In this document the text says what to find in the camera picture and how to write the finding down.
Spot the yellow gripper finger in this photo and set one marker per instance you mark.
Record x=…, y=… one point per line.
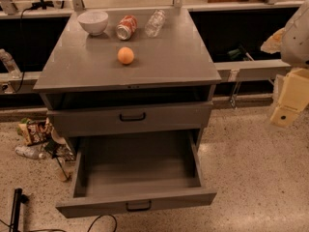
x=293, y=98
x=273, y=43

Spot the orange fruit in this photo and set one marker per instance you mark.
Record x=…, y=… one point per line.
x=125, y=55

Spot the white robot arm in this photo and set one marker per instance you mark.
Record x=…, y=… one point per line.
x=292, y=42

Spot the grey drawer cabinet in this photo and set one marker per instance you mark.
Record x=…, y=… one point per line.
x=84, y=71

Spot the open grey lower drawer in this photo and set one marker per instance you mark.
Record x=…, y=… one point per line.
x=127, y=173

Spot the closed grey upper drawer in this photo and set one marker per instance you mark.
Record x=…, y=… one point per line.
x=130, y=119

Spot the clear plastic bottle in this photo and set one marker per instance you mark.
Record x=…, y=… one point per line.
x=155, y=23

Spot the orange soda can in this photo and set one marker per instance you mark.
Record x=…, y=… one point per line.
x=126, y=27

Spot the white bowl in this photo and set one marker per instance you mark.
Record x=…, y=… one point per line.
x=93, y=22

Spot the snack bag on floor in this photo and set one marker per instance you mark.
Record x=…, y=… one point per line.
x=34, y=132

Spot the plastic bottle on floor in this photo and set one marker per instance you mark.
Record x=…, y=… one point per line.
x=29, y=153

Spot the black stand on floor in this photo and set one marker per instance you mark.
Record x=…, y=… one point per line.
x=19, y=199

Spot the grey metal rail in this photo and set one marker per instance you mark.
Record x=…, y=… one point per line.
x=251, y=70

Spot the clear bottle at left rail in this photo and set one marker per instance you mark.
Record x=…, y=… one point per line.
x=10, y=64

